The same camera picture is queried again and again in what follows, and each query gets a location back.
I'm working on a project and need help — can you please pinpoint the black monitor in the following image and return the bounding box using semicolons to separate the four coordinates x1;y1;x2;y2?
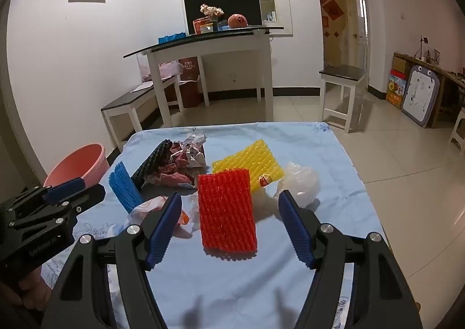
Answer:
183;0;263;35

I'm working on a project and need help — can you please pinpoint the orange peel piece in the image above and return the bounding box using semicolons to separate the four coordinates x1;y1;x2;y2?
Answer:
126;196;201;239

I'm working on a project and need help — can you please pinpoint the pink plastic basin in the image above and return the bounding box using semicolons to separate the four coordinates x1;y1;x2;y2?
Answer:
43;143;110;188

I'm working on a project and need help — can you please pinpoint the red paper wall decoration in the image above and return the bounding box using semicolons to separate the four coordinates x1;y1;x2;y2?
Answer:
321;0;345;28

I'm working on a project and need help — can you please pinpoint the wooden desk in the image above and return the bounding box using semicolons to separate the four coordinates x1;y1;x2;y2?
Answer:
393;52;465;126

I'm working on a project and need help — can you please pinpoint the pink white plastic bag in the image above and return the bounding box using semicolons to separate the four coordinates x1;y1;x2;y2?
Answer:
156;60;184;79

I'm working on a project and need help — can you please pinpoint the white bench with dark top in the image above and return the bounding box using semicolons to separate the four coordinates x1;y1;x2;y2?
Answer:
101;74;184;153

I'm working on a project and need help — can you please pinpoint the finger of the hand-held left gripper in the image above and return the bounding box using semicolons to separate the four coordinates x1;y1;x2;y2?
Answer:
0;177;86;221
11;184;106;230

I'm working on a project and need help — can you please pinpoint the children's drawing board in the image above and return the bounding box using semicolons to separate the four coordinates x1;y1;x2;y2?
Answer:
401;64;441;128

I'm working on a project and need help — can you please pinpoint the colourful printed cardboard box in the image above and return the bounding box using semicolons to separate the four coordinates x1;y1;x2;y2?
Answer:
386;72;410;109

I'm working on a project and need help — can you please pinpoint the dark red paper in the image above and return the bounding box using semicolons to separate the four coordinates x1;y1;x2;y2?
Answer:
167;134;209;170

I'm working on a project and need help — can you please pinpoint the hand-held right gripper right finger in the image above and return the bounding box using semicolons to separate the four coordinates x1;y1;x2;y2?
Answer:
278;190;424;329

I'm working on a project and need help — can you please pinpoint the white stool with dark top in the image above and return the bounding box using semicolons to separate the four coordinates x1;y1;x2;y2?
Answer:
319;64;367;133

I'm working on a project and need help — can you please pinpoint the black foam net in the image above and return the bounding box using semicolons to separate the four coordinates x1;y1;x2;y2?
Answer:
131;139;173;189

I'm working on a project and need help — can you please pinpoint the crumpled white paper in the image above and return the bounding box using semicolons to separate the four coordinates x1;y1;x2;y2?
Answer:
253;161;322;221

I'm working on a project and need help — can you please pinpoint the dark red carton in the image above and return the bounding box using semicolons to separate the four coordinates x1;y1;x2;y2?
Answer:
178;57;201;109

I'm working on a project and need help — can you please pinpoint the small colourful crumpled paper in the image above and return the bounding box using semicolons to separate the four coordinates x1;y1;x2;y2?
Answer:
143;163;197;190

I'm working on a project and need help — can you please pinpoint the clear plastic bag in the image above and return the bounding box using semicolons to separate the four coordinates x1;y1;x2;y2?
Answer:
136;54;154;83

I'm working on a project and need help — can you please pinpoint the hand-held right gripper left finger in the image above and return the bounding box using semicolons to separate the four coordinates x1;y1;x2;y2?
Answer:
42;193;182;329

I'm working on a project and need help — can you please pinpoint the dried flower bouquet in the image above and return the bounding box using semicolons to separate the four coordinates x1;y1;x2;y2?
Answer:
200;4;224;22

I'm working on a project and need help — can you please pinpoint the person's left hand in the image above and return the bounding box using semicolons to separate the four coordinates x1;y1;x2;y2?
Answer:
16;266;52;312

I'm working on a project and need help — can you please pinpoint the white table with glass top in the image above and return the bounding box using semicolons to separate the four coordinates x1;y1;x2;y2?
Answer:
124;25;286;126

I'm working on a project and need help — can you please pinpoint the white plastic stool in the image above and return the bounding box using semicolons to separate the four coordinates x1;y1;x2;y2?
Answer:
449;107;465;155

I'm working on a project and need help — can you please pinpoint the red box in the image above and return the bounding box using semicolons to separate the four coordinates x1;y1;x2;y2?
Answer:
192;18;211;35

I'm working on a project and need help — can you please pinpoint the brown cardboard box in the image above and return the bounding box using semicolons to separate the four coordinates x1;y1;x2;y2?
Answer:
390;56;412;77

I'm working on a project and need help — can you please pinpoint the light blue printed tablecloth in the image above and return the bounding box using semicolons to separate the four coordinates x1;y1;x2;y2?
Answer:
40;121;386;329

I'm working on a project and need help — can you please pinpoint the blue foam net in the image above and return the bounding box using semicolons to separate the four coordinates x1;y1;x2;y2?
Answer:
108;161;144;214

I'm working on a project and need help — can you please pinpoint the red foam net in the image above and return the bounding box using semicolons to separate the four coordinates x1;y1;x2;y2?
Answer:
197;168;258;253

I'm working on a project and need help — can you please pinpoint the white door frame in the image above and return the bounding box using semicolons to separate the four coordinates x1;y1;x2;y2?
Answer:
344;0;370;73

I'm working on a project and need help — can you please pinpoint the orange round ornament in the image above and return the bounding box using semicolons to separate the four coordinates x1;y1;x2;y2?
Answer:
228;13;249;29

